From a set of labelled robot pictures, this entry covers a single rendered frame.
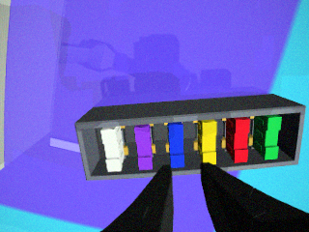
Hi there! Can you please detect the purple fuse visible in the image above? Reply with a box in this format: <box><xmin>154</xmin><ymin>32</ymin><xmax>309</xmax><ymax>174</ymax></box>
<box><xmin>134</xmin><ymin>124</ymin><xmax>153</xmax><ymax>170</ymax></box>

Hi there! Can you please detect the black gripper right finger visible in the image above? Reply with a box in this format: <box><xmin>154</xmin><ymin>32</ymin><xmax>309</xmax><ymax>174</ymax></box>
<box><xmin>200</xmin><ymin>161</ymin><xmax>309</xmax><ymax>232</ymax></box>

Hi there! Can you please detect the yellow fuse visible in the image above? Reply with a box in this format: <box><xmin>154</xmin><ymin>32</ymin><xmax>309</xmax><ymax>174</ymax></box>
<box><xmin>197</xmin><ymin>119</ymin><xmax>216</xmax><ymax>164</ymax></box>

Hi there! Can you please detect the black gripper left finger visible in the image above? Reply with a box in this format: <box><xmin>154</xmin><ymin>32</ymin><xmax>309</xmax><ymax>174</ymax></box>
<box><xmin>99</xmin><ymin>165</ymin><xmax>174</xmax><ymax>232</ymax></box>

